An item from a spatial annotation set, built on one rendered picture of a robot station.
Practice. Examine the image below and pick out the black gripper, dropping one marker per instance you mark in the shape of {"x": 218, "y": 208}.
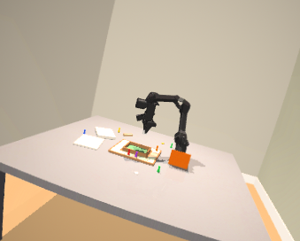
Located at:
{"x": 149, "y": 123}

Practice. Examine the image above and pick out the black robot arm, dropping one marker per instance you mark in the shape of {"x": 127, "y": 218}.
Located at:
{"x": 180, "y": 138}

